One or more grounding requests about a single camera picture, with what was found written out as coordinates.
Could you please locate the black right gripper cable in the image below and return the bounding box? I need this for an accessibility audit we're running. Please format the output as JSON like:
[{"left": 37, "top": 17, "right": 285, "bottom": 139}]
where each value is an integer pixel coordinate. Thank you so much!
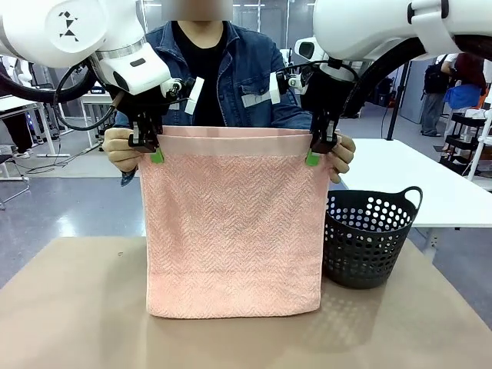
[{"left": 281, "top": 58, "right": 362, "bottom": 88}]

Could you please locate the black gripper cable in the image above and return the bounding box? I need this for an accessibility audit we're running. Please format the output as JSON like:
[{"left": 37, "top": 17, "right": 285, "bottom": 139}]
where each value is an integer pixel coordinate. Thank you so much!
[
  {"left": 54, "top": 57, "right": 118, "bottom": 131},
  {"left": 281, "top": 58, "right": 362, "bottom": 88}
]

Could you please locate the person in denim jacket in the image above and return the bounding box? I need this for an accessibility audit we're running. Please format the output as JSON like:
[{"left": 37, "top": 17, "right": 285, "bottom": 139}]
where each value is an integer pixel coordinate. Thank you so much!
[{"left": 101, "top": 0, "right": 357, "bottom": 188}]

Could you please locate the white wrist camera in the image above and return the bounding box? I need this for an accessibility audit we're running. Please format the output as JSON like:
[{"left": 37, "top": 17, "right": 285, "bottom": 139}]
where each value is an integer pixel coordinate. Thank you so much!
[
  {"left": 160, "top": 75, "right": 206, "bottom": 116},
  {"left": 268, "top": 65, "right": 309, "bottom": 106}
]

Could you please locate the grey open door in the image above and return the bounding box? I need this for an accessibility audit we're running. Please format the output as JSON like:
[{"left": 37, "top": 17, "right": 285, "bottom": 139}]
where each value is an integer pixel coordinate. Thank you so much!
[{"left": 399, "top": 57, "right": 428, "bottom": 125}]

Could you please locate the white desk with T-legs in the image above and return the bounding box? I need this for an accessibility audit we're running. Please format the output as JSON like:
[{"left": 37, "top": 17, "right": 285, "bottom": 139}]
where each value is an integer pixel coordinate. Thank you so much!
[{"left": 0, "top": 93, "right": 75, "bottom": 159}]

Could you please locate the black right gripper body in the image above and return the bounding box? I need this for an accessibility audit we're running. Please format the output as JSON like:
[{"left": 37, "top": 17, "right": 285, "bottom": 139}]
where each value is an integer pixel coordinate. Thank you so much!
[{"left": 299, "top": 68, "right": 357, "bottom": 117}]

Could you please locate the person in maroon top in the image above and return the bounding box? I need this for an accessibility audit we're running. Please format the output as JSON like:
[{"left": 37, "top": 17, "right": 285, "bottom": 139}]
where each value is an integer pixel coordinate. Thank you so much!
[{"left": 443, "top": 52, "right": 487, "bottom": 113}]

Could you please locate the person with black backpack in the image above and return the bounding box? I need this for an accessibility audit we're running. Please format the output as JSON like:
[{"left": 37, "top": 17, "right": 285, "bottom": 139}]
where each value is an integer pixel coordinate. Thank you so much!
[{"left": 420, "top": 53, "right": 463, "bottom": 138}]

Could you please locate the black rolling cart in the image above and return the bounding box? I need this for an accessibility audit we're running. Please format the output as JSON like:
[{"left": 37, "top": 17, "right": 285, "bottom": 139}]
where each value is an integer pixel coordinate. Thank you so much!
[{"left": 440, "top": 111, "right": 492, "bottom": 171}]

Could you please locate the person's left forearm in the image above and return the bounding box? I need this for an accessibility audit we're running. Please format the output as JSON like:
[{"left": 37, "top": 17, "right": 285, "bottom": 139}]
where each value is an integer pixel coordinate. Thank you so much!
[{"left": 271, "top": 105, "right": 314, "bottom": 131}]

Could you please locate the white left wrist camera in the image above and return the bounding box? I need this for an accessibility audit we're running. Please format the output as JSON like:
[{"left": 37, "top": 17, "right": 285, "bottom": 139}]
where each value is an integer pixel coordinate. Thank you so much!
[{"left": 160, "top": 75, "right": 206, "bottom": 116}]

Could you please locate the person's right hand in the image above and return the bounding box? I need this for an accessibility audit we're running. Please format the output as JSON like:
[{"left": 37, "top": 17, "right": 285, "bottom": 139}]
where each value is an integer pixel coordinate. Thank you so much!
[{"left": 101, "top": 126, "right": 143, "bottom": 173}]

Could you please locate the large white side table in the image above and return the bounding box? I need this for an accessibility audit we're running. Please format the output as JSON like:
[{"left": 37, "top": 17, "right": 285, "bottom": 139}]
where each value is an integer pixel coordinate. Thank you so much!
[{"left": 339, "top": 138, "right": 492, "bottom": 229}]

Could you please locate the pink towel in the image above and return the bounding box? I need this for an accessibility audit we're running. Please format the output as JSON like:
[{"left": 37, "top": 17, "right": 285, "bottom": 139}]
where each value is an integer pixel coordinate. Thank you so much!
[{"left": 138, "top": 126, "right": 331, "bottom": 321}]

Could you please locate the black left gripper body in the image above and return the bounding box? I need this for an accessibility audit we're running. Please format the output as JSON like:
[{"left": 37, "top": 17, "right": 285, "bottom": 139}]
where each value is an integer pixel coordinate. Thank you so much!
[{"left": 104, "top": 81, "right": 171, "bottom": 126}]

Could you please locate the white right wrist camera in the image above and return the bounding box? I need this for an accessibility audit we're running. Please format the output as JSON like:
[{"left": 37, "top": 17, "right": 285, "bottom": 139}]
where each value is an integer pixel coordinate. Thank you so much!
[{"left": 268, "top": 65, "right": 309, "bottom": 106}]

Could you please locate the person's left hand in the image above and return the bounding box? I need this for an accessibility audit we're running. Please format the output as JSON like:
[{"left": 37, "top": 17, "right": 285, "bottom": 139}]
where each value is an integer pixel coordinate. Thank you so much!
[{"left": 325, "top": 134, "right": 357, "bottom": 185}]

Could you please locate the black tripod pole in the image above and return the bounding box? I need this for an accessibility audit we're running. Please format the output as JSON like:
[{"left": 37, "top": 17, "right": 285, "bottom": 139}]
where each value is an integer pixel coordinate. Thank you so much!
[{"left": 380, "top": 61, "right": 410, "bottom": 141}]

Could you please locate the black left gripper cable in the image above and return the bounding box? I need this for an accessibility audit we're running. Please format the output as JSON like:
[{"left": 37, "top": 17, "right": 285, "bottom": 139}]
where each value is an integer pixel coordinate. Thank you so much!
[{"left": 54, "top": 57, "right": 118, "bottom": 131}]

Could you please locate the dark perforated plastic basket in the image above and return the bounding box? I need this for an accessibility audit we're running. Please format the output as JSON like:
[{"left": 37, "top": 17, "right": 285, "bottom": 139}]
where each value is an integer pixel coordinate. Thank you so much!
[{"left": 321, "top": 185, "right": 424, "bottom": 291}]

